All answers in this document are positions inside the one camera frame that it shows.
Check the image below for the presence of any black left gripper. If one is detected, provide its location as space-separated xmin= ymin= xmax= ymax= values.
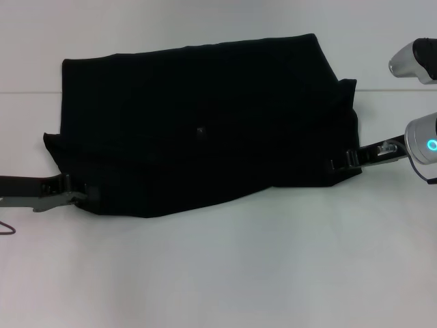
xmin=0 ymin=172 xmax=99 ymax=213

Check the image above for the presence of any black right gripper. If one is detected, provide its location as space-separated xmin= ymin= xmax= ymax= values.
xmin=329 ymin=135 xmax=410 ymax=172

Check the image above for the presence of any black shirt with FREE print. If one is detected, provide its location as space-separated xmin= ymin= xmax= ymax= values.
xmin=43 ymin=33 xmax=363 ymax=219

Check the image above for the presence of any dark right wrist cable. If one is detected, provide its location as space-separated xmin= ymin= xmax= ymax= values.
xmin=408 ymin=159 xmax=437 ymax=185

